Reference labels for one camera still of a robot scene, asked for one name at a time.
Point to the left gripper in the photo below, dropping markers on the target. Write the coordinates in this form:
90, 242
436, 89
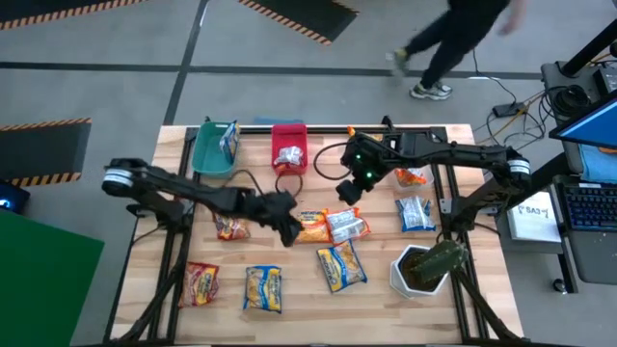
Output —
272, 208

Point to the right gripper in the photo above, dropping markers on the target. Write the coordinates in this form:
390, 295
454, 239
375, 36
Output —
352, 192

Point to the silver snack packet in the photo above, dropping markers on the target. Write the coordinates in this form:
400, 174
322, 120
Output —
347, 225

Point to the blue Maruchan noodle pack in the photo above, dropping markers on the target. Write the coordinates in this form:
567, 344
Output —
340, 266
414, 213
262, 289
230, 141

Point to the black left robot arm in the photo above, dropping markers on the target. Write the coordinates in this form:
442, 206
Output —
193, 192

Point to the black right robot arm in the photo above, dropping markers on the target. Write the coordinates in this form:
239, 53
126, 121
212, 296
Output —
458, 152

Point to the clear plastic bin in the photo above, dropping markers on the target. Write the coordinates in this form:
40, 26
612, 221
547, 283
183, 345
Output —
431, 178

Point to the red plastic bin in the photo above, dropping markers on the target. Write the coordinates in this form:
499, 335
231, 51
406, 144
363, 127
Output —
289, 134

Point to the white plant pot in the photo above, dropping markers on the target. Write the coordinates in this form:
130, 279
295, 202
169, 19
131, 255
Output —
397, 284

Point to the blue flat item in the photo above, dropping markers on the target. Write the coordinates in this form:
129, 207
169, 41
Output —
270, 121

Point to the green cactus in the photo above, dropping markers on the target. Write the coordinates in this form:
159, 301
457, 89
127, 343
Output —
436, 262

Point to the teal plastic bin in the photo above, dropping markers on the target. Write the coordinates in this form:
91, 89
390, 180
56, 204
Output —
209, 154

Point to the black power adapter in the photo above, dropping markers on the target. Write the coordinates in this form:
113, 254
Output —
506, 110

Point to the black hazard-striped floor mat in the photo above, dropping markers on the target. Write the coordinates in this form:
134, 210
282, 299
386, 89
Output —
38, 149
308, 14
48, 9

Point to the white labelled paper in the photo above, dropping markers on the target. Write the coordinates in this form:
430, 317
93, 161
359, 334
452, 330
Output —
532, 219

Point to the person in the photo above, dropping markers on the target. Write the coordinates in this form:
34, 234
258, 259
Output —
453, 34

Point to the black caster wheel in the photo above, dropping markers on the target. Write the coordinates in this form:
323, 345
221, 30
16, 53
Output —
560, 286

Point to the black keyboard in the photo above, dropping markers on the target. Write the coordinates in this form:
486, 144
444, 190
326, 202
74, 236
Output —
590, 207

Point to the light blue cloth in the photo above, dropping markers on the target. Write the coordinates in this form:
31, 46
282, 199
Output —
600, 164

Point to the green board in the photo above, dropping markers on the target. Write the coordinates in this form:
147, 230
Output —
43, 284

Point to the black pole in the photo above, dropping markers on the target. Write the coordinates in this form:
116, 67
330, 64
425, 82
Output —
590, 48

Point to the black device blue light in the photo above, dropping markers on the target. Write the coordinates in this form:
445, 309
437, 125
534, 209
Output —
12, 197

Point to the black metal table frame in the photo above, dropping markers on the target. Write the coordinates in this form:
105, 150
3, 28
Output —
323, 129

